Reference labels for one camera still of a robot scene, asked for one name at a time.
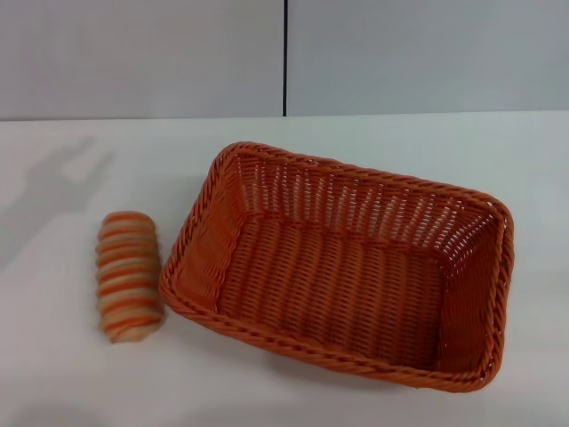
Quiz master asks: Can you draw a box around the orange woven plastic basket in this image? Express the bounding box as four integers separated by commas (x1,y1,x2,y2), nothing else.
158,141,517,393

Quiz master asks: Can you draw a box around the orange striped bread roll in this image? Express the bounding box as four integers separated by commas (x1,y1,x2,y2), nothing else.
95,211,168,346

